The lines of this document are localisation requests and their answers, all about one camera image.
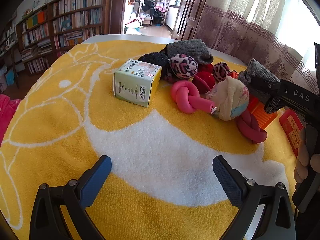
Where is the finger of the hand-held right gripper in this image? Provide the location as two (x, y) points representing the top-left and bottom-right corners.
(264, 96), (285, 114)
(250, 76), (282, 92)

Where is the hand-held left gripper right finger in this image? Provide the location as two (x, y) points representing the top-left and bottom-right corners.
(212, 155), (297, 240)

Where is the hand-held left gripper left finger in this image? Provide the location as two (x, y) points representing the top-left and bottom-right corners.
(29, 155), (112, 240)

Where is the orange ribbed plastic piece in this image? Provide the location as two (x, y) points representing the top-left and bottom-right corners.
(229, 70), (278, 128)

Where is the grey knitted glove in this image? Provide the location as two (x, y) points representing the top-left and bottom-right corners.
(237, 58), (282, 104)
(164, 39), (214, 65)

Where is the red cardboard box container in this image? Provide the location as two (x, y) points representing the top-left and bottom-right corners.
(279, 109), (304, 158)

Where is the dark pink knotted foam tube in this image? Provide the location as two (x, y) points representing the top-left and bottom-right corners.
(236, 110), (267, 144)

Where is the cream patterned sock ball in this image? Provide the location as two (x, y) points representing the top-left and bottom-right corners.
(211, 76), (250, 121)

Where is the small leopard print sock ball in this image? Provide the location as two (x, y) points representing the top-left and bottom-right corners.
(212, 62), (232, 82)

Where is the large leopard print sock ball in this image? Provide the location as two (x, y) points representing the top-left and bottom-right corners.
(169, 54), (199, 79)

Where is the white and green medicine box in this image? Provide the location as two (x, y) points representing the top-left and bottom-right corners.
(114, 59), (162, 108)

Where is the black sock ball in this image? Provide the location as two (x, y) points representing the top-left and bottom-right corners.
(138, 52), (173, 82)

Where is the person's right hand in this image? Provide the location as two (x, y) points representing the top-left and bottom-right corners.
(294, 127), (320, 189)

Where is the patterned lace curtain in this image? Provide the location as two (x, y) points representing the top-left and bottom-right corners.
(194, 0), (320, 95)

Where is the yellow and white towel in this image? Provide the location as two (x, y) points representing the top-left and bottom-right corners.
(0, 40), (298, 240)

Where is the dark wooden door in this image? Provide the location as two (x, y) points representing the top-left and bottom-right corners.
(172, 0), (213, 42)

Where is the pink cloth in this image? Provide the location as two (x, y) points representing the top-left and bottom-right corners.
(0, 94), (22, 144)

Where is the coat rack with clothes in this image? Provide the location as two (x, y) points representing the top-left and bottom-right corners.
(135, 0), (157, 28)

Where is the white bag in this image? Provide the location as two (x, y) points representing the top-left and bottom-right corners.
(125, 17), (145, 34)

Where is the dark display shelf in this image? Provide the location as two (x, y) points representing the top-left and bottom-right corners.
(0, 21), (22, 63)

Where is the wooden bookshelf with books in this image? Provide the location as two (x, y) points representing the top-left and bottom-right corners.
(15, 0), (112, 75)

